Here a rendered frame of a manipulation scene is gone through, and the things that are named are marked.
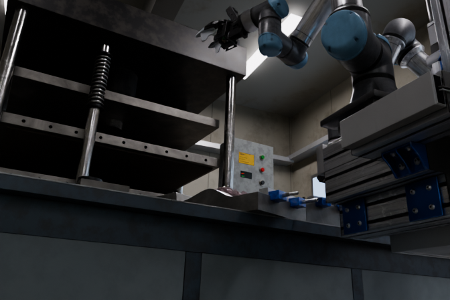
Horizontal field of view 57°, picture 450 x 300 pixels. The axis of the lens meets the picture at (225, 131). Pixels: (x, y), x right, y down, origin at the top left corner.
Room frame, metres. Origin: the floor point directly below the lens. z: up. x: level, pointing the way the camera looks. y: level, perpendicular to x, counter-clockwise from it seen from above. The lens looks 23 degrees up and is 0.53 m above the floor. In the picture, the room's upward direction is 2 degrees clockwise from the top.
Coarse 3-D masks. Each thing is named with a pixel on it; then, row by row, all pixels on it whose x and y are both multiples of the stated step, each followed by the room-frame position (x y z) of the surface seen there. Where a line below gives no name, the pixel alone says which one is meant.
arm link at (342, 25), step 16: (336, 0) 0.91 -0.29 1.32; (352, 0) 0.89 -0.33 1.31; (336, 16) 0.88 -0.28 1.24; (352, 16) 0.86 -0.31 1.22; (368, 16) 0.89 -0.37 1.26; (336, 32) 0.89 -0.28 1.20; (352, 32) 0.86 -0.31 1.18; (368, 32) 0.88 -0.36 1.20; (336, 48) 0.90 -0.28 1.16; (352, 48) 0.89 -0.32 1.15; (368, 48) 0.91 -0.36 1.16; (352, 64) 0.95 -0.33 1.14; (368, 64) 0.96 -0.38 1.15
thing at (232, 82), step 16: (16, 16) 1.59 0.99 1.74; (16, 32) 1.60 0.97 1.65; (16, 48) 1.61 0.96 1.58; (0, 64) 1.60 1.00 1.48; (0, 80) 1.59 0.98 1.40; (0, 96) 1.60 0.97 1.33; (0, 112) 1.62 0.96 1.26; (224, 128) 2.17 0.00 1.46; (224, 144) 2.17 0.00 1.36; (224, 160) 2.16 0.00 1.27; (224, 176) 2.16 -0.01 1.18
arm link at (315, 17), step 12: (324, 0) 1.08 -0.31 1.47; (312, 12) 1.11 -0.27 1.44; (324, 12) 1.11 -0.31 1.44; (300, 24) 1.14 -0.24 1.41; (312, 24) 1.12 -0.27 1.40; (300, 36) 1.15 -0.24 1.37; (312, 36) 1.15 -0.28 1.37; (300, 48) 1.17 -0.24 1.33; (288, 60) 1.19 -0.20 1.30; (300, 60) 1.20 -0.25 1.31
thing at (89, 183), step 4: (80, 180) 1.21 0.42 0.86; (84, 180) 1.21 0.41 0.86; (88, 180) 1.22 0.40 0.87; (92, 180) 1.22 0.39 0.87; (80, 184) 1.21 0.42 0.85; (84, 184) 1.21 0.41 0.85; (88, 184) 1.22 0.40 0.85; (92, 184) 1.22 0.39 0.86; (96, 184) 1.23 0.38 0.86; (100, 184) 1.23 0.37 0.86; (104, 184) 1.24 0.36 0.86; (108, 184) 1.25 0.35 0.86; (112, 184) 1.25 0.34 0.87; (116, 184) 1.26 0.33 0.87; (104, 188) 1.24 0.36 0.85; (108, 188) 1.25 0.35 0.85; (112, 188) 1.25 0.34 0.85; (116, 188) 1.26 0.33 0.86; (120, 188) 1.26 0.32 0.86; (124, 188) 1.27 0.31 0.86; (128, 188) 1.27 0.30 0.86
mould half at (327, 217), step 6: (306, 204) 1.45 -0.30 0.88; (312, 204) 1.47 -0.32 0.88; (306, 210) 1.45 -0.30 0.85; (312, 210) 1.47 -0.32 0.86; (318, 210) 1.48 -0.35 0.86; (324, 210) 1.49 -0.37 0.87; (330, 210) 1.51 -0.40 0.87; (336, 210) 1.52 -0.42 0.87; (306, 216) 1.45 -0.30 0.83; (312, 216) 1.47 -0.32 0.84; (318, 216) 1.48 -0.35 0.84; (324, 216) 1.49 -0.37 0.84; (330, 216) 1.51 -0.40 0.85; (336, 216) 1.52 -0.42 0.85; (318, 222) 1.48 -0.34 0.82; (324, 222) 1.49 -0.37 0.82; (330, 222) 1.51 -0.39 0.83; (336, 222) 1.52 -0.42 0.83
